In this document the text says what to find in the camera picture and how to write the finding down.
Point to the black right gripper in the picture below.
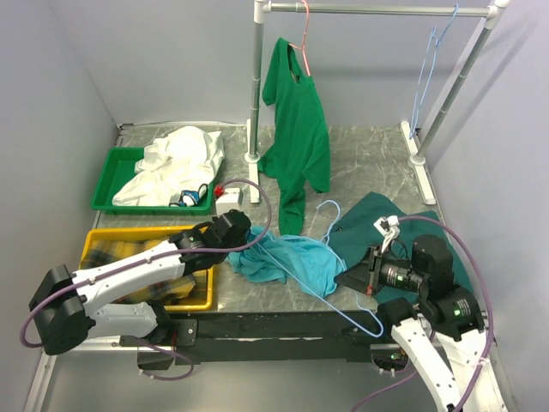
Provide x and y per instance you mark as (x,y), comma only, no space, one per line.
(366,275)

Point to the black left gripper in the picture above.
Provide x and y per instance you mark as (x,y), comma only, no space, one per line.
(242,242)

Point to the light blue t shirt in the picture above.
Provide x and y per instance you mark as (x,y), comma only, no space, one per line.
(311,263)

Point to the blue wire hanger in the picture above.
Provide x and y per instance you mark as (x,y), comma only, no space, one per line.
(324,240)
(427,69)

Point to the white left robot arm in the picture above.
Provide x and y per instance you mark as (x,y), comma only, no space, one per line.
(70,307)

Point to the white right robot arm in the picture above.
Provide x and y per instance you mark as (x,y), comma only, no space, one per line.
(444,335)

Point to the white shirt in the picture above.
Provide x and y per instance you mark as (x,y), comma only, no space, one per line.
(182,160)

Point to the green t shirt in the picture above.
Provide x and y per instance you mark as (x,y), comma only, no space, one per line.
(300,153)

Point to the blue white small item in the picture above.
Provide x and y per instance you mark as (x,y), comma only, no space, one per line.
(189,198)

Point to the yellow plastic bin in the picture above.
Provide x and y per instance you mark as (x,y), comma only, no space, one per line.
(201,298)

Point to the green plastic tray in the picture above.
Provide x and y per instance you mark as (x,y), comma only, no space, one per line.
(118,170)

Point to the yellow plaid cloth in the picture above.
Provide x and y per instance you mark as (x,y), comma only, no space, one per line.
(106,251)

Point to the grey white clothes rack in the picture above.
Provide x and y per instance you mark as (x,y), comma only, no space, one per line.
(416,149)

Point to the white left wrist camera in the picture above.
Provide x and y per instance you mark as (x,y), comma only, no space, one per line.
(227,199)

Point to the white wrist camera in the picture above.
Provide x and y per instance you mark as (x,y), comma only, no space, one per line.
(227,199)
(388,227)

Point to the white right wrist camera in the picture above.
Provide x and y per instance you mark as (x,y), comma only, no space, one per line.
(388,227)

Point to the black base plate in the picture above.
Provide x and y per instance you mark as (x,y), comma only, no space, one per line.
(271,336)

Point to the pink wire hanger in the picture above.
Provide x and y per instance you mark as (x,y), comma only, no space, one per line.
(302,46)

